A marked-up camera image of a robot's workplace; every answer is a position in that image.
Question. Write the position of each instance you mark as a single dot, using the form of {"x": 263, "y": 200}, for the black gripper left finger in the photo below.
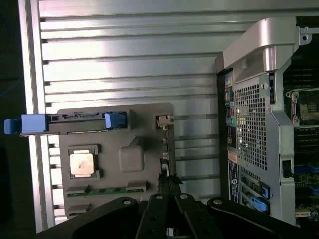
{"x": 154, "y": 216}

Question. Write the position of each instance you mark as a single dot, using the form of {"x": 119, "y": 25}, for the silver CPU chip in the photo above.
{"x": 81, "y": 163}

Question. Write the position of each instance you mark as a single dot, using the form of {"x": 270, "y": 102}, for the green RAM stick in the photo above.
{"x": 109, "y": 191}

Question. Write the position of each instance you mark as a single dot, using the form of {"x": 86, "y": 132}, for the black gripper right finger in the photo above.
{"x": 199, "y": 224}

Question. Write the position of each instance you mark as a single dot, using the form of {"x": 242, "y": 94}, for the grey parts rack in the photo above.
{"x": 112, "y": 142}

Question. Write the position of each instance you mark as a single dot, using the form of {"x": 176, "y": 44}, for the CPU socket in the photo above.
{"x": 309, "y": 107}

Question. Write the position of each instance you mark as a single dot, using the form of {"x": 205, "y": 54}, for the hard disk in blue caddy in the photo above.
{"x": 74, "y": 123}

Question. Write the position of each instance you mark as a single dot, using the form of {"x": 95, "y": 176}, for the green motherboard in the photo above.
{"x": 306, "y": 174}

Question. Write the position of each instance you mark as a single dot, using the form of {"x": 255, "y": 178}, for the blue slot clip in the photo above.
{"x": 260, "y": 206}
{"x": 265, "y": 192}

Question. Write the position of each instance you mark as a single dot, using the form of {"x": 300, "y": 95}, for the open black PC case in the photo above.
{"x": 251, "y": 124}

